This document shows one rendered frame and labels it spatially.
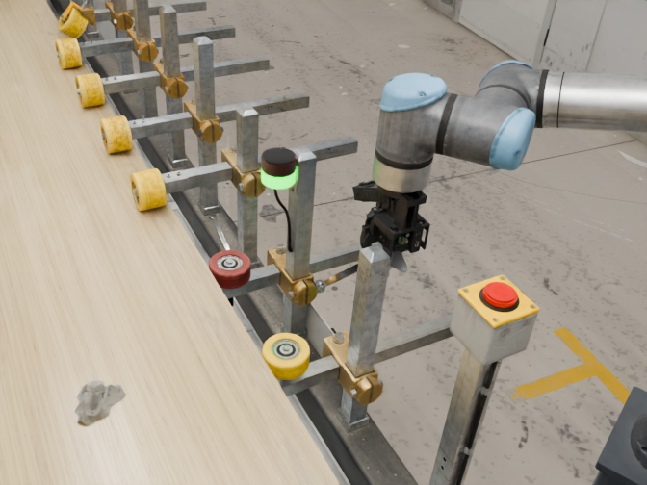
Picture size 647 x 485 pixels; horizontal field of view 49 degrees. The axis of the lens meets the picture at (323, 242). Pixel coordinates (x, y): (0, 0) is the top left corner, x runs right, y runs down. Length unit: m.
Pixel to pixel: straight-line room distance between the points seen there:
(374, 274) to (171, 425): 0.38
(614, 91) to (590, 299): 1.87
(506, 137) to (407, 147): 0.14
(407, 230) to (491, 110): 0.24
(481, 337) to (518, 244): 2.26
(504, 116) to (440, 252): 1.97
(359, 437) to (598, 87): 0.72
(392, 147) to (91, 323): 0.59
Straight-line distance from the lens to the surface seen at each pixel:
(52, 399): 1.18
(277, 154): 1.24
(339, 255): 1.48
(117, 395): 1.16
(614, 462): 1.60
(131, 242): 1.45
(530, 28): 4.79
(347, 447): 1.34
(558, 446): 2.39
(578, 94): 1.14
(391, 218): 1.16
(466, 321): 0.88
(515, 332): 0.87
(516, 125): 1.03
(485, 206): 3.31
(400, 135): 1.05
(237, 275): 1.35
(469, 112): 1.03
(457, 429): 1.02
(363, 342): 1.20
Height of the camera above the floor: 1.77
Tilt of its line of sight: 37 degrees down
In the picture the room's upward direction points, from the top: 5 degrees clockwise
